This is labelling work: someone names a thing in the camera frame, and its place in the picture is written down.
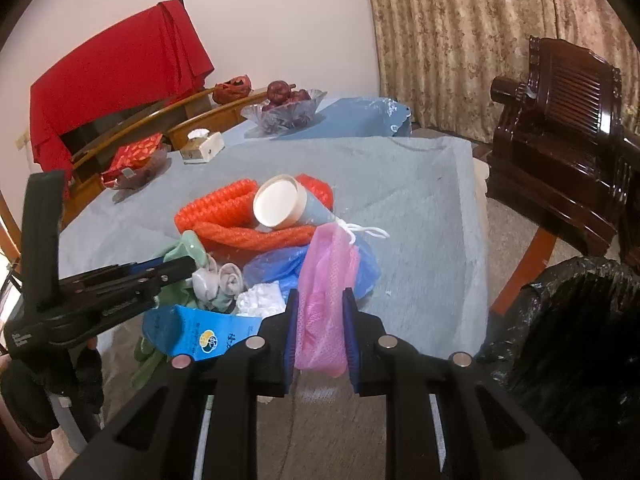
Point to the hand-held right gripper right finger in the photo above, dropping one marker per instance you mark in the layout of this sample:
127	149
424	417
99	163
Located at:
351	345

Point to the green cloth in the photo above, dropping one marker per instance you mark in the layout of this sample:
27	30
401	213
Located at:
187	245

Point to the light blue tablecloth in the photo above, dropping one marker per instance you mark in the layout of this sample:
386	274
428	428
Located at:
400	200

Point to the red cloth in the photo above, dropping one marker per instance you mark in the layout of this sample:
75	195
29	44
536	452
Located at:
110	70

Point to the white scalloped cloth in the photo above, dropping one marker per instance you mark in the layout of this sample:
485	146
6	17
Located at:
480	175

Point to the black television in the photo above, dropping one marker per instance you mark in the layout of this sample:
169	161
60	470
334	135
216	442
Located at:
90	132

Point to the glass dish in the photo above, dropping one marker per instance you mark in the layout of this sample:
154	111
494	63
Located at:
142	180

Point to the crumpled red foam net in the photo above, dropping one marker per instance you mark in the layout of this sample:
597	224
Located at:
320	190

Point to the person's left forearm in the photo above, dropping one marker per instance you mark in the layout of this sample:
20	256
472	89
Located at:
25	400

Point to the grey cloth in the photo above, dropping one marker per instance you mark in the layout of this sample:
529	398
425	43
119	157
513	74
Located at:
220	282

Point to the blue printed packet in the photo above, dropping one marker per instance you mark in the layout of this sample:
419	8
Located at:
170	330

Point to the dark wooden armchair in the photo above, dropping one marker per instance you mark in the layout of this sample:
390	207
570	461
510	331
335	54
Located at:
565	135

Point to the wall socket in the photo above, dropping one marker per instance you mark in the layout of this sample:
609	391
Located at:
20	141

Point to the fruit in clear bag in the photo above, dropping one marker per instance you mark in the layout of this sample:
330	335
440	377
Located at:
285	117

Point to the wooden table leg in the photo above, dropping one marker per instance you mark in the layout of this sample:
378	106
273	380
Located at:
525	270

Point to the blue plastic bag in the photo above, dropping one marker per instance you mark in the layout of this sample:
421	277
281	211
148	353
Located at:
275	267
350	117

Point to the pink foam net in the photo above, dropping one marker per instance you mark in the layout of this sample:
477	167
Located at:
320	285

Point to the beige patterned curtain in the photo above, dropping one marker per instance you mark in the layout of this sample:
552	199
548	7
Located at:
450	35

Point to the white tissue box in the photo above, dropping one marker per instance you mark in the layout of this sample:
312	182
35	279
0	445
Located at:
205	147

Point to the black lined trash bin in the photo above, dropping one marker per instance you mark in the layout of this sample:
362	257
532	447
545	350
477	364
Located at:
575	335

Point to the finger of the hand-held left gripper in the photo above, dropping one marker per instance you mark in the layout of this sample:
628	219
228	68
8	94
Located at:
120	305
125	271

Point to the person's left hand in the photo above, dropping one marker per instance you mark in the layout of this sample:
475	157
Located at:
90	375

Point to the orange foam net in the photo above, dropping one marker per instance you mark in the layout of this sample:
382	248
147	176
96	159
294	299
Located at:
260	239
220	205

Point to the dark red fruit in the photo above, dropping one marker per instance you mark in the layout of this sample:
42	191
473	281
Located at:
282	92

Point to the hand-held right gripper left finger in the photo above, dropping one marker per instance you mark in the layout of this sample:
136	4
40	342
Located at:
291	345

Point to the white crumpled tissue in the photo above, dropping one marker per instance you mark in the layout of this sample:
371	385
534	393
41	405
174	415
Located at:
257	300

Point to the red patterned packet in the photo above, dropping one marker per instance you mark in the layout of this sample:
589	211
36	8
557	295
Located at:
132	157

